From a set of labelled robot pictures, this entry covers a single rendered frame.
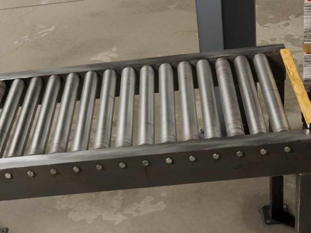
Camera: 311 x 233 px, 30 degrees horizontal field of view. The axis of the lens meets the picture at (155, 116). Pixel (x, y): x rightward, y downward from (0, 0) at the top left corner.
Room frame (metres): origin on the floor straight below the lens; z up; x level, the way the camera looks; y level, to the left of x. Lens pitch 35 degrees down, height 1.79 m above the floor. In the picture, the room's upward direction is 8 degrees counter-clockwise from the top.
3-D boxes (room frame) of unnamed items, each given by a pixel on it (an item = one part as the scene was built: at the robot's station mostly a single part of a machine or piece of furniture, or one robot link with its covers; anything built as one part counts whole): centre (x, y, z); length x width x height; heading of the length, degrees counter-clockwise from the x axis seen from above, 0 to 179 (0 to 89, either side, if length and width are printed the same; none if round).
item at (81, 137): (1.54, 0.22, 0.77); 0.47 x 0.05 x 0.05; 175
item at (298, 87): (1.48, -0.45, 0.81); 0.43 x 0.03 x 0.02; 175
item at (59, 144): (1.55, 0.28, 0.77); 0.47 x 0.05 x 0.05; 175
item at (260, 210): (1.74, -0.44, 0.01); 0.14 x 0.14 x 0.01; 85
